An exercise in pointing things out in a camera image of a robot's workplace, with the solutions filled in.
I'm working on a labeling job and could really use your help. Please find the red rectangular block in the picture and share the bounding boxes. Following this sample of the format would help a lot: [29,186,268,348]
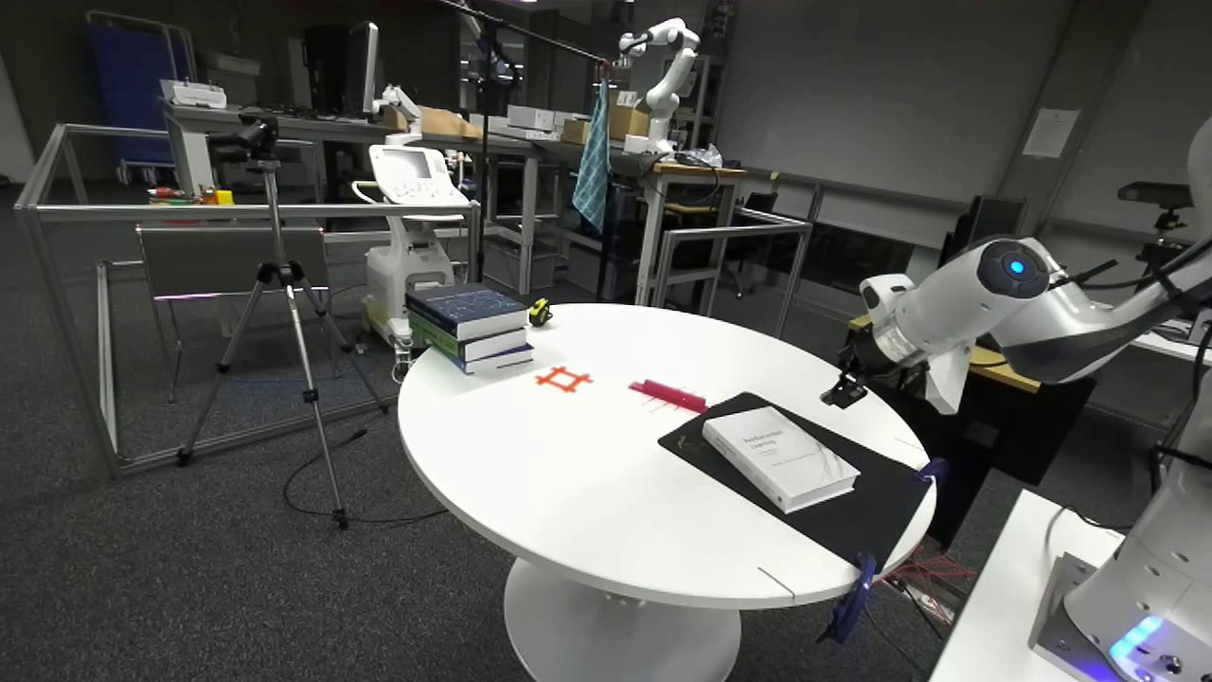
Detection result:
[625,373,714,416]

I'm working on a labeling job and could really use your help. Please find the white wall paper sheet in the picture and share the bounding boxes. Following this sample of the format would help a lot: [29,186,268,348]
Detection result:
[1021,104,1084,162]

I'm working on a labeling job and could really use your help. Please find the black boom pole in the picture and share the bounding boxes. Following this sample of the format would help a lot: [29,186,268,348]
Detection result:
[439,0,635,289]

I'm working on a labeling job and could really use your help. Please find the dark blue book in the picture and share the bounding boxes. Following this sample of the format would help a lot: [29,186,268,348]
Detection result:
[407,281,532,339]

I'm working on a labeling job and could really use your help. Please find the white box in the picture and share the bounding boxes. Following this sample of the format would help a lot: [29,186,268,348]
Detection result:
[160,77,233,112]

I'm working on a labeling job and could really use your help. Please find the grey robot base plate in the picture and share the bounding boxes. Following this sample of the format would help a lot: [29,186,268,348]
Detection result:
[1027,549,1139,682]

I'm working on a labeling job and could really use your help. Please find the teal hanging cloth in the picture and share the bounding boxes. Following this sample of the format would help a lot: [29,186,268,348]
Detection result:
[567,78,614,237]

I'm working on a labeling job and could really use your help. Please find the white table pedestal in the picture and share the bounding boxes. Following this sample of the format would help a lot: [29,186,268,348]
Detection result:
[499,554,748,682]

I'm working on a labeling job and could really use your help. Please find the green and white book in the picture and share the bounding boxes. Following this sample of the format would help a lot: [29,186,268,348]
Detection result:
[408,313,533,370]

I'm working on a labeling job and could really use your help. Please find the grey metal railing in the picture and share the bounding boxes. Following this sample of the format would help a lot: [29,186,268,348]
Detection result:
[651,181,831,339]

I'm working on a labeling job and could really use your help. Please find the black table mat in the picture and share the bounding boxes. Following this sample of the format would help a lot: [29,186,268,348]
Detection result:
[654,390,940,573]

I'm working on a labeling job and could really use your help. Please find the white workbench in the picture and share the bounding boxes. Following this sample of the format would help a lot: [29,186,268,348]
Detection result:
[479,125,760,311]

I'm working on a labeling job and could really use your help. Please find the blue trolley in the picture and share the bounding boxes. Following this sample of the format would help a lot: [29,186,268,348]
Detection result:
[83,11,200,175]

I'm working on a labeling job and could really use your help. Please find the cardboard box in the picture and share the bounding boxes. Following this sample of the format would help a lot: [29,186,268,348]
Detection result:
[415,104,487,144]
[562,101,654,144]

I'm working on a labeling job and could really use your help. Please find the white hardcover book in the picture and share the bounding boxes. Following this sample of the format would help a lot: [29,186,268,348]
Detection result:
[696,404,864,519]

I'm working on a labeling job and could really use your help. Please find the thin blue white book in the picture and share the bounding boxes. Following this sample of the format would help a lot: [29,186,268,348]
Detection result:
[449,339,538,380]

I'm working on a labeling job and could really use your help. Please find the dark upright monitor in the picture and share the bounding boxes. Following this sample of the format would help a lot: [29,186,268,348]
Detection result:
[302,16,388,120]

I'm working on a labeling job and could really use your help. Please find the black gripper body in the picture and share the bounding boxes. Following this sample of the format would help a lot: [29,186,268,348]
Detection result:
[834,338,892,390]

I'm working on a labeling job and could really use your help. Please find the small black camera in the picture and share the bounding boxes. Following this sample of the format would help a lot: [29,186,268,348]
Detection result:
[240,112,286,162]

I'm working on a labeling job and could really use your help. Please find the red floor cables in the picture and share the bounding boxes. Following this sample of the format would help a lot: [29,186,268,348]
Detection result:
[883,554,970,630]

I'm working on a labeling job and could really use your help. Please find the white robot stand top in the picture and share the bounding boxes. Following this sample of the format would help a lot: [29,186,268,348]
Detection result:
[927,487,1212,682]

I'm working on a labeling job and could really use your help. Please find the black camera tripod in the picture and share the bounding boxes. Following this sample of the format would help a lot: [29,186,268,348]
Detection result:
[171,146,393,535]

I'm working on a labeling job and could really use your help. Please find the grey metal frame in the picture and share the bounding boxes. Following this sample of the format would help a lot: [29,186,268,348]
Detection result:
[13,120,487,472]

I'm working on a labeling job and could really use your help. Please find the white medical cart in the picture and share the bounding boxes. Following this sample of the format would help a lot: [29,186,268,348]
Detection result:
[350,141,475,348]

